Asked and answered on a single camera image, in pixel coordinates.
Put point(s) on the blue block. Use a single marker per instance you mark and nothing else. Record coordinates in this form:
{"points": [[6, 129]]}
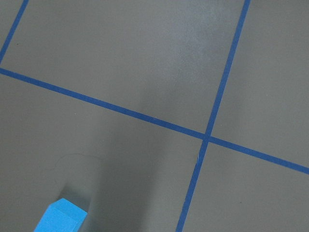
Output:
{"points": [[61, 216]]}

